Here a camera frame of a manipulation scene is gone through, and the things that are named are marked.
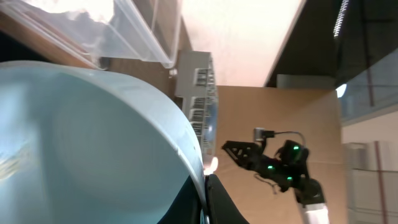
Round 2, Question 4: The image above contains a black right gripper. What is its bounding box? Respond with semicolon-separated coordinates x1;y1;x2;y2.
158;141;279;224

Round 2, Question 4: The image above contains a light blue rice bowl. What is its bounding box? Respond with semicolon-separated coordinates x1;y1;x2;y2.
1;61;206;223

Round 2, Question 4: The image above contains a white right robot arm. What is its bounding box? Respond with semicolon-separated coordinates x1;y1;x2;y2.
205;140;330;224

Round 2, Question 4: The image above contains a grey dishwasher rack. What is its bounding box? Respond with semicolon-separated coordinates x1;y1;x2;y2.
175;51;218;167

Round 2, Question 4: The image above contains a clear plastic waste bin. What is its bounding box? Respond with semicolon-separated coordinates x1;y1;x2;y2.
1;0;182;68

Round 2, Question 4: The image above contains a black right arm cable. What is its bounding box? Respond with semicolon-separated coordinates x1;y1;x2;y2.
264;129;307;147

